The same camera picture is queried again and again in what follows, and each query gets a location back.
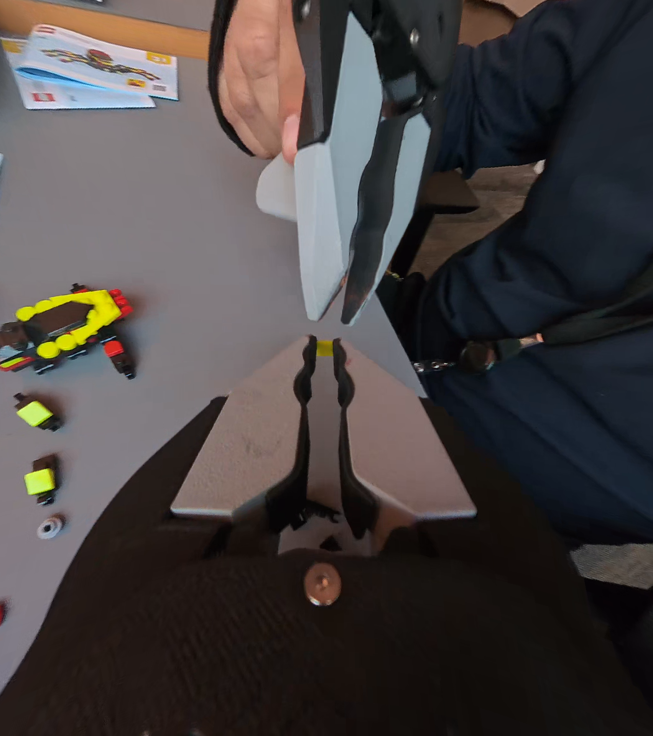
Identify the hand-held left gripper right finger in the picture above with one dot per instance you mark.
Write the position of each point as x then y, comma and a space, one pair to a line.
401, 454

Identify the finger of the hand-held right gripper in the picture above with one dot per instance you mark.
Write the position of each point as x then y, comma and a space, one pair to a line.
326, 218
412, 167

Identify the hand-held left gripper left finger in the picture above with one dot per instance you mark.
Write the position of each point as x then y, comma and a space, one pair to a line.
246, 448

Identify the small yellow lego piece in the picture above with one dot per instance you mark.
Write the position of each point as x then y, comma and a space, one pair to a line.
324, 348

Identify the person's right forearm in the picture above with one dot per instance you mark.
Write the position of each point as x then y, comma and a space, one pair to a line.
562, 86

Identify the yellow black lego subassembly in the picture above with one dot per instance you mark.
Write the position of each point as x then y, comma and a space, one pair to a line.
35, 413
40, 480

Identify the grey round lego stud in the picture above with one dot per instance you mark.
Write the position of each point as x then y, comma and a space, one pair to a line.
50, 526

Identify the yellow black red lego model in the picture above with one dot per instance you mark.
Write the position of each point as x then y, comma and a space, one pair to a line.
67, 325

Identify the person's right hand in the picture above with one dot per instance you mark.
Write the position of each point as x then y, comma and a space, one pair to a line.
257, 69

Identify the closed instruction booklet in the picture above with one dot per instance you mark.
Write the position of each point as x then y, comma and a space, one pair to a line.
56, 99
108, 63

